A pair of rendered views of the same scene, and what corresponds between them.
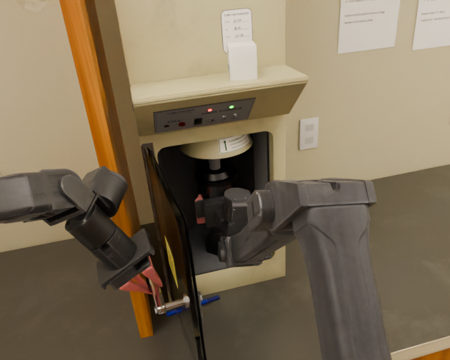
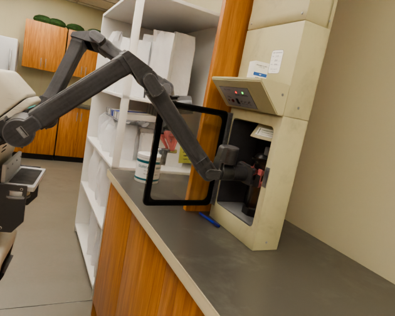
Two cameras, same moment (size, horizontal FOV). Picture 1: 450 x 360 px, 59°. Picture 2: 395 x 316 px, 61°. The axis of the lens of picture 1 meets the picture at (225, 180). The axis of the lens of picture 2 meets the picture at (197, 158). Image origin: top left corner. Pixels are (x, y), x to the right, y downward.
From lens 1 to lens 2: 1.20 m
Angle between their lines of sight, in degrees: 72
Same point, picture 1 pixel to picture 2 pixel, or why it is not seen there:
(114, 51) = not seen: hidden behind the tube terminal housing
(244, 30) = (278, 61)
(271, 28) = (289, 61)
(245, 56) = (252, 66)
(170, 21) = (255, 54)
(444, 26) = not seen: outside the picture
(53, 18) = not seen: hidden behind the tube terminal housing
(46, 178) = (162, 80)
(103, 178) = (185, 99)
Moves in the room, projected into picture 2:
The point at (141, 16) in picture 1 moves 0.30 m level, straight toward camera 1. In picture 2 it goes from (248, 51) to (176, 31)
